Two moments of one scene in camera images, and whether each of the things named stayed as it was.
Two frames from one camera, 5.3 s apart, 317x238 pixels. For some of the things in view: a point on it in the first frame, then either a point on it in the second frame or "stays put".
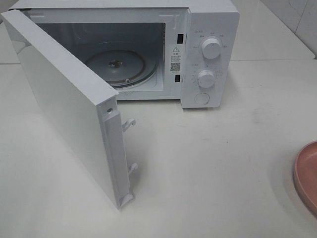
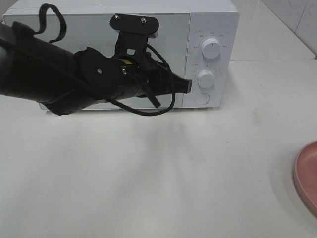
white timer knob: x=206 y=79 stays put
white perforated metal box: x=87 y=108 → x=76 y=31
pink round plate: x=305 y=176 stays put
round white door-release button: x=202 y=98 stays put
